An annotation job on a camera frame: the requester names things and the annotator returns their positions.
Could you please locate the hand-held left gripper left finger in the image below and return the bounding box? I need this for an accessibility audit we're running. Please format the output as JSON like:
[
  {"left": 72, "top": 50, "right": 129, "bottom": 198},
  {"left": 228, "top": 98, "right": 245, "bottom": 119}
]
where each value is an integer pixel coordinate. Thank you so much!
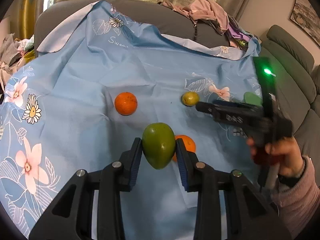
[{"left": 29, "top": 137, "right": 143, "bottom": 240}]

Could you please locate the pink clothes pile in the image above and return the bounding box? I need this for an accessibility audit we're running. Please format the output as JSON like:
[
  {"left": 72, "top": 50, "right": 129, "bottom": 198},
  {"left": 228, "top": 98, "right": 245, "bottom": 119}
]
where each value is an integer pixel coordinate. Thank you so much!
[{"left": 157, "top": 0, "right": 229, "bottom": 35}]

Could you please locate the person's right hand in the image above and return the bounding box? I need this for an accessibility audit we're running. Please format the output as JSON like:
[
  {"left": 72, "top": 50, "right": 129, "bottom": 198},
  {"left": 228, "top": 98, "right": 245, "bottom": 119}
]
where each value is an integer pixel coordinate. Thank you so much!
[{"left": 246, "top": 137, "right": 305, "bottom": 178}]

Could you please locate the grey-green sofa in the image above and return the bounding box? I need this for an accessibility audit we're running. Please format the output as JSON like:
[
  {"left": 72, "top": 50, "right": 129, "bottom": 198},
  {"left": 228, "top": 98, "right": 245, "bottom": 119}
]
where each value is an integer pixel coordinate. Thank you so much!
[{"left": 260, "top": 24, "right": 320, "bottom": 140}]

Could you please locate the yellow-green round fruit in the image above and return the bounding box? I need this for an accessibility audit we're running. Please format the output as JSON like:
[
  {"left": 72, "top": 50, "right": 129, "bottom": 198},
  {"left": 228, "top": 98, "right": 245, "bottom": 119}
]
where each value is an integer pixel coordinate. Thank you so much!
[{"left": 182, "top": 91, "right": 200, "bottom": 107}]

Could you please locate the green mango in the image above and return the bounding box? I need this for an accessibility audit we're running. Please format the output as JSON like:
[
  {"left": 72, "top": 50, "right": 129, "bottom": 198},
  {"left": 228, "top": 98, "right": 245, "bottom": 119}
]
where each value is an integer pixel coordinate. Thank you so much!
[{"left": 142, "top": 122, "right": 176, "bottom": 170}]

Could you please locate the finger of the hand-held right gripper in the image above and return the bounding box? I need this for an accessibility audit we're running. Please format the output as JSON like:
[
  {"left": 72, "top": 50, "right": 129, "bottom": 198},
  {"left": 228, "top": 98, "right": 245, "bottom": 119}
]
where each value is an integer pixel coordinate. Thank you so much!
[
  {"left": 212, "top": 99, "right": 262, "bottom": 109},
  {"left": 195, "top": 102, "right": 227, "bottom": 118}
]

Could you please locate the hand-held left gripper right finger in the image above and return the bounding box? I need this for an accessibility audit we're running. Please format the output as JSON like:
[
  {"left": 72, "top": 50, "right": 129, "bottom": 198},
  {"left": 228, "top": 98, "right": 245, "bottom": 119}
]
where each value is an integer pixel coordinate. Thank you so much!
[{"left": 175, "top": 139, "right": 292, "bottom": 240}]

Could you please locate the small speckled orange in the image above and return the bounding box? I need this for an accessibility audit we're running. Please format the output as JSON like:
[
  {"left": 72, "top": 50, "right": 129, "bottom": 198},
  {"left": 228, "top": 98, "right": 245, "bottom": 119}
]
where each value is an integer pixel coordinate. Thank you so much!
[{"left": 114, "top": 92, "right": 138, "bottom": 116}]

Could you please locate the green bowl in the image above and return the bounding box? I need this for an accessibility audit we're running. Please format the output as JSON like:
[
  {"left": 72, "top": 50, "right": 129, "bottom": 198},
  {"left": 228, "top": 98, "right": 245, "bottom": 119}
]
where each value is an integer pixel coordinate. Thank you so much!
[{"left": 244, "top": 92, "right": 263, "bottom": 105}]

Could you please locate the framed wall picture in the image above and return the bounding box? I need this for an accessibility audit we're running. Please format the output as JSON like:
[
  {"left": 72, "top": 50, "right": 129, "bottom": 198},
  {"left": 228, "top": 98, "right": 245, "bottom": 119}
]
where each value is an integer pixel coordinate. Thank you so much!
[{"left": 289, "top": 0, "right": 320, "bottom": 42}]

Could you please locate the large orange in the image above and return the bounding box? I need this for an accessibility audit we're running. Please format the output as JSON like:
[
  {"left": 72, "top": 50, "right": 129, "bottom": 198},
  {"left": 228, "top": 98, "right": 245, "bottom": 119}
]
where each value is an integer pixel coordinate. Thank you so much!
[{"left": 172, "top": 134, "right": 196, "bottom": 162}]

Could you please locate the purple cloth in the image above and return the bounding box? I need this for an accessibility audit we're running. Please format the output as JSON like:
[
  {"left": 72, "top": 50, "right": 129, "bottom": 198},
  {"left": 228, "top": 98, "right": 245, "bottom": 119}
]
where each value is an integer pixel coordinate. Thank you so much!
[{"left": 226, "top": 16, "right": 251, "bottom": 48}]

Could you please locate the blue floral bed sheet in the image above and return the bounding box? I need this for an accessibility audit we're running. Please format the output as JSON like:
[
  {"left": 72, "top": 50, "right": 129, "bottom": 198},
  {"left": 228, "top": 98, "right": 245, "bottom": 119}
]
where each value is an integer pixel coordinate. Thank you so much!
[{"left": 0, "top": 0, "right": 275, "bottom": 240}]

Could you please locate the person's right forearm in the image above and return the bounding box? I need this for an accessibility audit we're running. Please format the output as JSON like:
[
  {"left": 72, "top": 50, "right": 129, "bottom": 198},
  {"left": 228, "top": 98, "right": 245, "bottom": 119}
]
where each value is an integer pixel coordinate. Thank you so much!
[{"left": 271, "top": 155, "right": 320, "bottom": 238}]

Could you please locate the grey and white clothes pile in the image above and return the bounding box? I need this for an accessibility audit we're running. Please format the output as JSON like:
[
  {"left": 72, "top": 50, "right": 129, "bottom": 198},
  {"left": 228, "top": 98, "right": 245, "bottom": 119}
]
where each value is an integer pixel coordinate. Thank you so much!
[{"left": 0, "top": 32, "right": 36, "bottom": 80}]

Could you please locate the dark grey sofa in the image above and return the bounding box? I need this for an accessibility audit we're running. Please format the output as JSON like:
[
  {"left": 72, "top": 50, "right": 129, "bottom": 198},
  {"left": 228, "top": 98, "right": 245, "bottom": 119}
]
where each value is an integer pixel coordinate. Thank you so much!
[{"left": 34, "top": 0, "right": 240, "bottom": 53}]

